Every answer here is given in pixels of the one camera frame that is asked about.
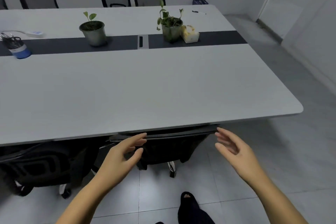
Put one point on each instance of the person's left hand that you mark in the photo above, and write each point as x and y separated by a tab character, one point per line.
115	166

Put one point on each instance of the person's right hand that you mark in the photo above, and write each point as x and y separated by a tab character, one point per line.
244	163

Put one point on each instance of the person's right forearm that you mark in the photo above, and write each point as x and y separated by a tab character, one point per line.
278	205

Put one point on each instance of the person's black trousers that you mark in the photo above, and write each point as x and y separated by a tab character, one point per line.
191	213

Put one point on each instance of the black sandal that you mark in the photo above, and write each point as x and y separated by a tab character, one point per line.
187	197

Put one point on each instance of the grey pot with small sprout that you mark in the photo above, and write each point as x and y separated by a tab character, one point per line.
94	34

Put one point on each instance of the yellow white tissue pack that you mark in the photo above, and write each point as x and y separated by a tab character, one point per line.
190	34

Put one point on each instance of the grey pot with leafy plant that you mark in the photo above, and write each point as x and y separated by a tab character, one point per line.
172	31

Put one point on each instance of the white door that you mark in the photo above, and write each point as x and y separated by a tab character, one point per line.
315	34

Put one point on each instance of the blue mesh pen holder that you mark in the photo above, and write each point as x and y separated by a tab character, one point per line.
19	50

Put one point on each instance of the white power strip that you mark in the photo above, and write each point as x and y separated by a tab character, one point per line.
35	34

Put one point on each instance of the black white pen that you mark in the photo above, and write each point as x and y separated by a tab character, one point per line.
197	12

